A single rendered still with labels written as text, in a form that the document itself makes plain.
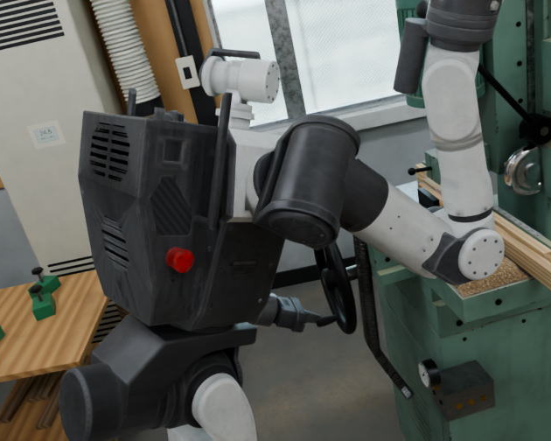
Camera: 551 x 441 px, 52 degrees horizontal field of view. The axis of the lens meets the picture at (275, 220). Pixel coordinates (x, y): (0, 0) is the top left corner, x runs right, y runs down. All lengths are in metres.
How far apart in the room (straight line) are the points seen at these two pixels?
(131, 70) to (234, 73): 1.59
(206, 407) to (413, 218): 0.43
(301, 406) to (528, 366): 1.02
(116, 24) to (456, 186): 1.85
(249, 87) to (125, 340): 0.43
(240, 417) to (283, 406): 1.35
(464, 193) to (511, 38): 0.59
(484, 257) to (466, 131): 0.19
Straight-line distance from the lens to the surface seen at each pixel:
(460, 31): 0.77
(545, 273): 1.19
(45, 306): 2.32
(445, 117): 0.78
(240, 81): 0.89
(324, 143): 0.71
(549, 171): 1.39
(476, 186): 0.85
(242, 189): 0.77
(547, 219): 1.52
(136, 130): 0.75
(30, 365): 2.11
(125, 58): 2.47
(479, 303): 1.19
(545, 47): 1.35
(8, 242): 3.13
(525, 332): 1.49
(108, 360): 0.92
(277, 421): 2.28
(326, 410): 2.27
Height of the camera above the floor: 1.57
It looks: 25 degrees down
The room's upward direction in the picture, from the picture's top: 13 degrees counter-clockwise
